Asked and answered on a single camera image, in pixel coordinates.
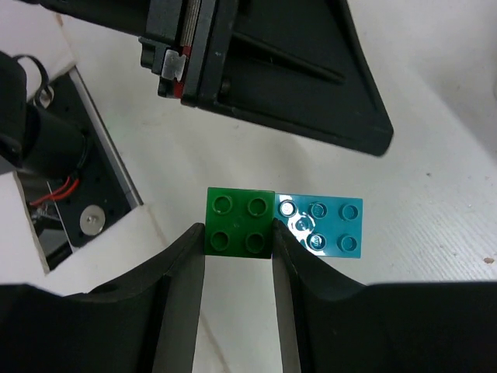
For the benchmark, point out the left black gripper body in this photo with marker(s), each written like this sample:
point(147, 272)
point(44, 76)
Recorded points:
point(170, 32)

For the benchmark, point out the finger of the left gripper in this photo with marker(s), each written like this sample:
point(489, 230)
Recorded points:
point(294, 66)

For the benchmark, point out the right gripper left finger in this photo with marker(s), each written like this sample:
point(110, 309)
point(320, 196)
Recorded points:
point(145, 320)

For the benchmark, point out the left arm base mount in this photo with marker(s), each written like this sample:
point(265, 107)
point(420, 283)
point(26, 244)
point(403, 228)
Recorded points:
point(70, 212)

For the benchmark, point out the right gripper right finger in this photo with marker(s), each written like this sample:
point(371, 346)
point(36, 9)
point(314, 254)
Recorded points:
point(328, 322)

